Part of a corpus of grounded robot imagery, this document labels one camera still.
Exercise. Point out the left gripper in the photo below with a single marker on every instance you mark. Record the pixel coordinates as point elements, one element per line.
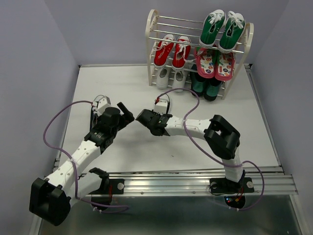
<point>128,115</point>

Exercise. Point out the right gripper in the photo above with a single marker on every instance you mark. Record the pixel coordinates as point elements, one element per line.
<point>154,113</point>

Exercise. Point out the white sneaker with grey mesh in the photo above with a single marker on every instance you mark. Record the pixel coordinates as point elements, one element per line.
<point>179,80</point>

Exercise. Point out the red canvas sneaker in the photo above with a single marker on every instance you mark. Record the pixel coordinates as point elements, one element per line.
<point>163,49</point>
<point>182,50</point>

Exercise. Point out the black canvas sneaker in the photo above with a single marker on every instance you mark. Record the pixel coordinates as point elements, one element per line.
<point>94,110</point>
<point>168,100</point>

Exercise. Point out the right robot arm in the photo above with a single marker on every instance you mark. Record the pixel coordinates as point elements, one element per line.
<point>220,135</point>

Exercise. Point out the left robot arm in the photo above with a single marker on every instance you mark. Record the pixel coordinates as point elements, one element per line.
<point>51,198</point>

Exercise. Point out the cream shoe rack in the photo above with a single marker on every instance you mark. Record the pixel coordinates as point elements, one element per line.
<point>158,26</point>

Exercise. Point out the left pink patterned slipper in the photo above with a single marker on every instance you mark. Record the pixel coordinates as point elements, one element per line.
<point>205,61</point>

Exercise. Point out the pink patterned slipper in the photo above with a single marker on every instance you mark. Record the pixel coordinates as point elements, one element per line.
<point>205,61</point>
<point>224,67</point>

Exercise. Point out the right pink patterned slipper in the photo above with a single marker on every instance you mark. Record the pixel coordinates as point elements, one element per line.
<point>224,67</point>

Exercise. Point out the left green canvas sneaker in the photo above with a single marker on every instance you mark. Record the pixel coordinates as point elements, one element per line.
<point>211,27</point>

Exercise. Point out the green canvas sneaker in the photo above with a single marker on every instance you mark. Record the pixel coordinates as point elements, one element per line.
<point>233,30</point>
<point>211,27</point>

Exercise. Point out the right green canvas sneaker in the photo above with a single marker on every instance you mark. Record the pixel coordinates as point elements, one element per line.
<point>233,30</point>

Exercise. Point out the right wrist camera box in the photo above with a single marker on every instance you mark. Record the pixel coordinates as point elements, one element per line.
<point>160,107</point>

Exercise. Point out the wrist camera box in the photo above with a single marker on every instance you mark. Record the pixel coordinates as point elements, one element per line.
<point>160,107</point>
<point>103,104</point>

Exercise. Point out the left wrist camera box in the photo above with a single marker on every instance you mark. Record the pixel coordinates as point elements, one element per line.
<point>103,104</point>

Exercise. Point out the aluminium mounting rail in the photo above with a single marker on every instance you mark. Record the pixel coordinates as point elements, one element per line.
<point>197,183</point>

